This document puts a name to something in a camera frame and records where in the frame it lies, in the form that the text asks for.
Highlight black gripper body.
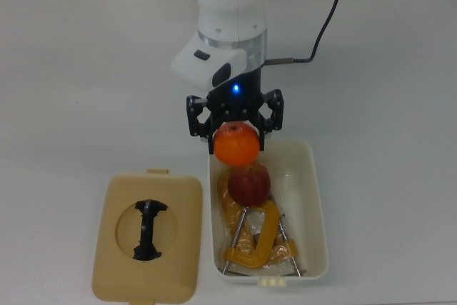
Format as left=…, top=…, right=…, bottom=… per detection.
left=206, top=67, right=266, bottom=124

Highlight orange mandarin fruit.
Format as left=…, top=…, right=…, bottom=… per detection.
left=213, top=121, right=261, bottom=167

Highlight red apple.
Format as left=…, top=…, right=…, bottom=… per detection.
left=227, top=161, right=271, bottom=206

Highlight white plastic container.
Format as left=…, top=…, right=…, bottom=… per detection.
left=207, top=136, right=329, bottom=287

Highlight beige container lid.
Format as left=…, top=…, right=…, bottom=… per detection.
left=91, top=168, right=204, bottom=305

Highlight yellow C-clamp in plastic bag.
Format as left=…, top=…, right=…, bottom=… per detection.
left=216, top=171, right=308, bottom=277

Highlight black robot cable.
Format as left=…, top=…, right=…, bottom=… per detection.
left=266, top=0, right=343, bottom=65

